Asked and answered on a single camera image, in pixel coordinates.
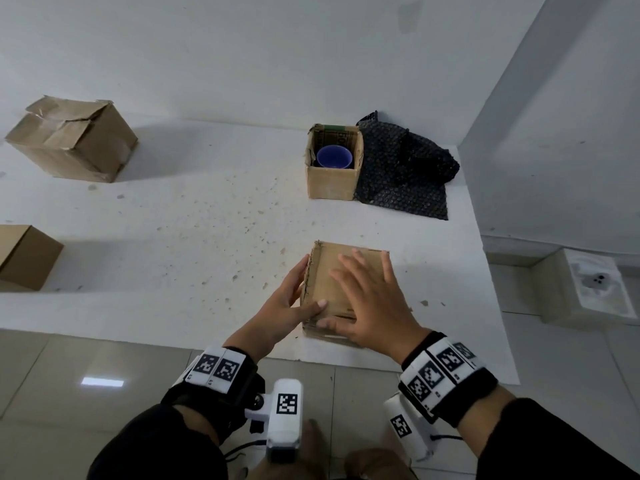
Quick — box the person's left hand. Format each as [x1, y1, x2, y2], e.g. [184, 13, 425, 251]
[244, 254, 329, 353]

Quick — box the person's right hand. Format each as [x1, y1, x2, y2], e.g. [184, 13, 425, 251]
[316, 248, 432, 365]

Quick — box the small cardboard box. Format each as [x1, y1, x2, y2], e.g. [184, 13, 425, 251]
[299, 240, 390, 346]

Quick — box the person's right forearm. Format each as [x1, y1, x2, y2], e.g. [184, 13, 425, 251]
[456, 384, 640, 480]

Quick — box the person's left forearm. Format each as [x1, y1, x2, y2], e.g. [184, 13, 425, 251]
[87, 319, 282, 480]

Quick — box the open cardboard box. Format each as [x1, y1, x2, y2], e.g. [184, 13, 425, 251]
[305, 123, 365, 201]

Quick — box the black bubble wrap sheet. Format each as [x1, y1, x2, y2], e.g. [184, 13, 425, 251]
[353, 111, 461, 221]

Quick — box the left wristband with markers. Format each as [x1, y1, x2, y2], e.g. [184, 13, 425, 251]
[161, 346, 266, 442]

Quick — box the wristband with markers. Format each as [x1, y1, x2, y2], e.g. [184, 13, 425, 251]
[398, 332, 500, 429]
[161, 346, 266, 442]

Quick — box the blue cup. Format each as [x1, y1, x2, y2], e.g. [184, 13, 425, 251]
[316, 145, 354, 170]

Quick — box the right wristband with markers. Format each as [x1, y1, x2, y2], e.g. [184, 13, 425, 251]
[398, 332, 500, 429]

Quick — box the white floor socket box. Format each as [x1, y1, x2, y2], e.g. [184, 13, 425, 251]
[531, 248, 639, 329]

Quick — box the large crumpled cardboard box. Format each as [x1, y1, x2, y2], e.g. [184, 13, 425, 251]
[4, 96, 139, 184]

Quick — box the plain brown cardboard box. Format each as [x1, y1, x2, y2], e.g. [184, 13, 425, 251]
[0, 224, 65, 292]

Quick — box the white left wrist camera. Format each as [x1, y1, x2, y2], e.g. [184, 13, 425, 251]
[244, 378, 304, 464]

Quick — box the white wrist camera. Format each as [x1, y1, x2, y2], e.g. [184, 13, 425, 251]
[244, 378, 304, 464]
[383, 393, 442, 463]

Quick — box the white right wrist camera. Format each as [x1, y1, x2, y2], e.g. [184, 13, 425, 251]
[383, 393, 442, 463]

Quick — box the black left camera cable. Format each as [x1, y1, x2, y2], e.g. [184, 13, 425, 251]
[222, 439, 269, 463]

